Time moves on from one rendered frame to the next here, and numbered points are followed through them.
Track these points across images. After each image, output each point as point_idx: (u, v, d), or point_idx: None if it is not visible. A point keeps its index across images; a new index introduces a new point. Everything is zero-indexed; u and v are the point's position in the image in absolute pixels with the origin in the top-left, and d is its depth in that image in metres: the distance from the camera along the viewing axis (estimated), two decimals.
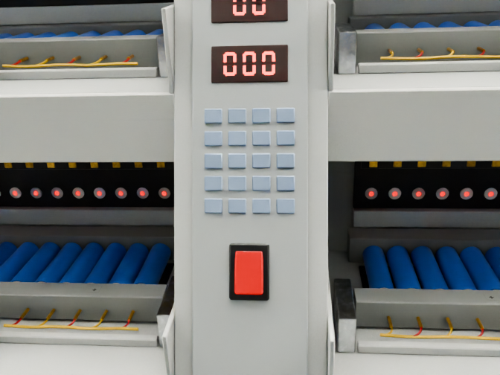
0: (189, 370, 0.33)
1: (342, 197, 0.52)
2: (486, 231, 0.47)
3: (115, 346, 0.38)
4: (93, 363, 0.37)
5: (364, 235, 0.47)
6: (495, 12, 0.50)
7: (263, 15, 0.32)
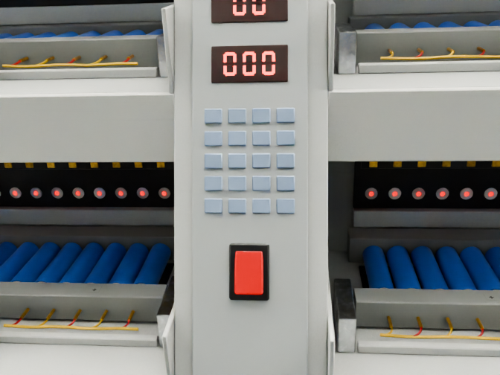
0: (189, 370, 0.33)
1: (342, 197, 0.52)
2: (486, 231, 0.47)
3: (115, 346, 0.38)
4: (93, 363, 0.37)
5: (364, 235, 0.47)
6: (495, 12, 0.50)
7: (263, 15, 0.32)
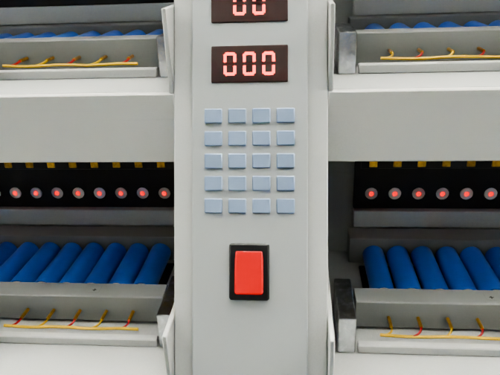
0: (189, 370, 0.33)
1: (342, 197, 0.52)
2: (486, 231, 0.47)
3: (115, 346, 0.38)
4: (93, 363, 0.37)
5: (364, 235, 0.47)
6: (495, 12, 0.50)
7: (263, 15, 0.32)
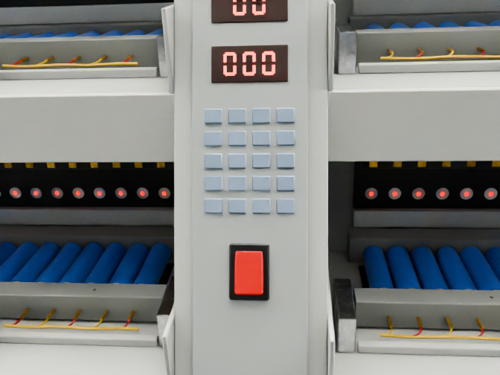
0: (189, 370, 0.33)
1: (342, 197, 0.52)
2: (486, 231, 0.47)
3: (115, 346, 0.38)
4: (93, 363, 0.37)
5: (364, 235, 0.47)
6: (495, 12, 0.50)
7: (263, 15, 0.32)
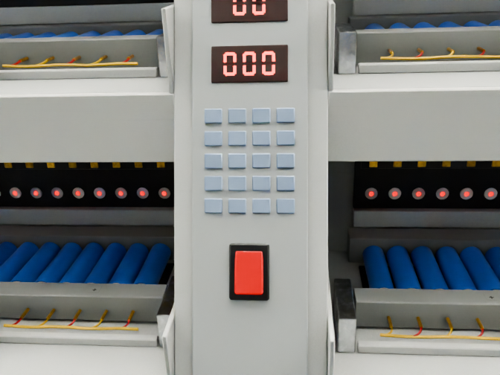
0: (189, 370, 0.33)
1: (342, 197, 0.52)
2: (486, 231, 0.47)
3: (115, 346, 0.38)
4: (93, 363, 0.37)
5: (364, 235, 0.47)
6: (495, 12, 0.50)
7: (263, 15, 0.32)
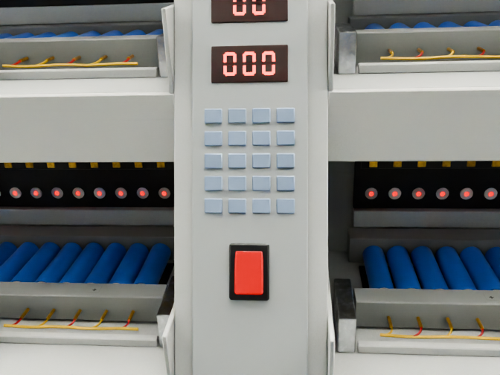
0: (189, 370, 0.33)
1: (342, 197, 0.52)
2: (486, 231, 0.47)
3: (115, 346, 0.38)
4: (93, 363, 0.37)
5: (364, 235, 0.47)
6: (495, 12, 0.50)
7: (263, 15, 0.32)
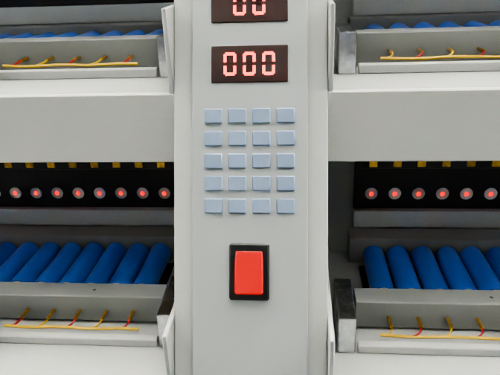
0: (189, 370, 0.33)
1: (342, 197, 0.52)
2: (486, 231, 0.47)
3: (115, 346, 0.38)
4: (93, 363, 0.37)
5: (364, 235, 0.47)
6: (495, 12, 0.50)
7: (263, 15, 0.32)
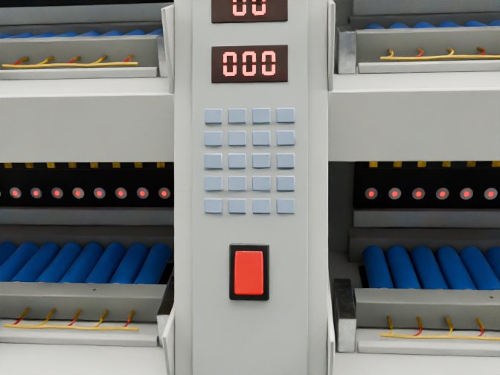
0: (189, 370, 0.33)
1: (342, 197, 0.52)
2: (486, 231, 0.47)
3: (115, 346, 0.38)
4: (93, 363, 0.37)
5: (364, 235, 0.47)
6: (495, 12, 0.50)
7: (263, 15, 0.32)
